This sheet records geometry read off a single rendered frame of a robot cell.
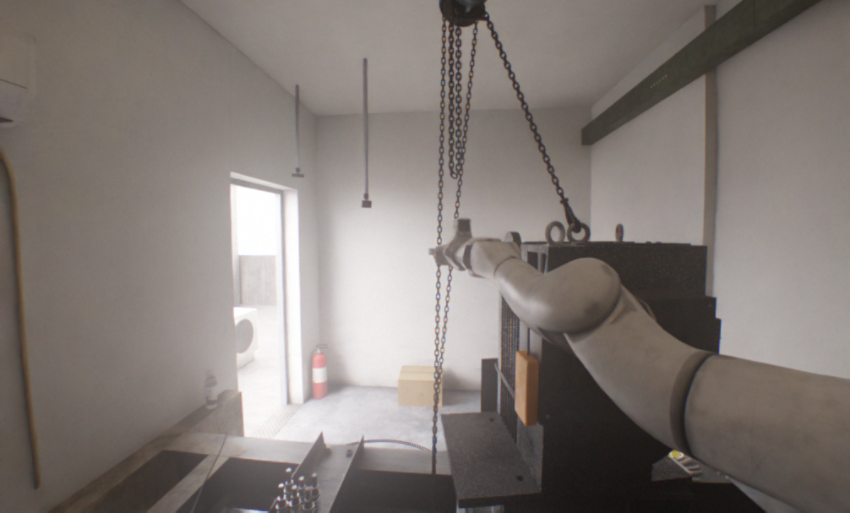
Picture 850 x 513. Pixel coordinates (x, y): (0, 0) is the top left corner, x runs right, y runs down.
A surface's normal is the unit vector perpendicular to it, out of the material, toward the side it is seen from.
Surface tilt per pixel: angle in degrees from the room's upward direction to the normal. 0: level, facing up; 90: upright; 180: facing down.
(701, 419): 78
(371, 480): 90
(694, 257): 90
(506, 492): 0
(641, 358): 46
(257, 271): 90
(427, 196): 90
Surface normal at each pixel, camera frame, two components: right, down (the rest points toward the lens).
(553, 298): -0.83, -0.51
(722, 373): -0.44, -0.89
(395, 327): -0.09, 0.04
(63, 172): 1.00, 0.00
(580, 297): -0.73, -0.51
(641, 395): -0.95, -0.12
